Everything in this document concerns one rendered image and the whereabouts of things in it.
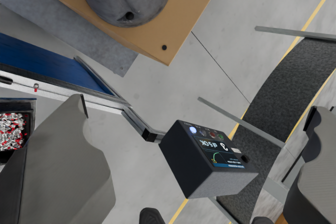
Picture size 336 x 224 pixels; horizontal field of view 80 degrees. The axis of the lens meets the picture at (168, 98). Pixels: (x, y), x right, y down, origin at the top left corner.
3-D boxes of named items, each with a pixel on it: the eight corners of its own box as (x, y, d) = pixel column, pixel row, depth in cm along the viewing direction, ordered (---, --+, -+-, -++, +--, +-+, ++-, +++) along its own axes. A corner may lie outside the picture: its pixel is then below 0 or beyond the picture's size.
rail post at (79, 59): (72, 60, 138) (111, 105, 79) (74, 54, 137) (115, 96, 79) (78, 62, 141) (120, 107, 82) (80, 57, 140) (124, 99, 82)
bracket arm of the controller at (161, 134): (141, 136, 61) (145, 141, 59) (145, 127, 61) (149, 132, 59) (191, 144, 77) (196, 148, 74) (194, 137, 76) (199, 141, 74)
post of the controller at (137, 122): (120, 113, 74) (146, 141, 59) (124, 105, 73) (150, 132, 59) (127, 114, 76) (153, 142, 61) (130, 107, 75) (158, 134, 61)
